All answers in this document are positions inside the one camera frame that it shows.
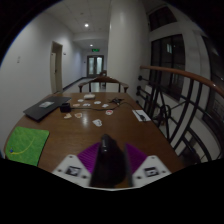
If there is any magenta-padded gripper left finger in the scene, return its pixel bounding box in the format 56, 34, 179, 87
52, 142, 103, 188

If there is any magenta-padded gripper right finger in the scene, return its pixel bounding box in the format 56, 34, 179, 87
125, 143, 172, 188

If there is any black computer mouse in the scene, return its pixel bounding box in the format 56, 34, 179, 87
89, 133, 133, 189

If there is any green mouse pad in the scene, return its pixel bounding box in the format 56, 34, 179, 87
5, 125, 50, 167

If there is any white sticker with dark print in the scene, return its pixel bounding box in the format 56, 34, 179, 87
92, 118, 104, 128

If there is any white card with black print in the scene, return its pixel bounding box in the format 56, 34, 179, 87
132, 109, 152, 123

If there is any black closed laptop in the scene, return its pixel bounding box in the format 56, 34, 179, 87
23, 95, 72, 122

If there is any wooden armchair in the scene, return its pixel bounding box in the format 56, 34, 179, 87
78, 75, 130, 94

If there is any white side door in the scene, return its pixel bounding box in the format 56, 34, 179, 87
49, 41, 64, 95

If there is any black railing with wooden handrail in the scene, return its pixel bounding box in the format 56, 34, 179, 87
135, 65, 224, 164

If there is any dark tall window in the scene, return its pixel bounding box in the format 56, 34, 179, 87
149, 34, 186, 101

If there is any glass double door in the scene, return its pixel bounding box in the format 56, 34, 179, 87
86, 54, 105, 78

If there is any dark small window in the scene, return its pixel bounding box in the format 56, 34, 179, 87
148, 5, 178, 32

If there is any thin black cable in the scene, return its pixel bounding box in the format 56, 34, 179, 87
70, 99, 141, 113

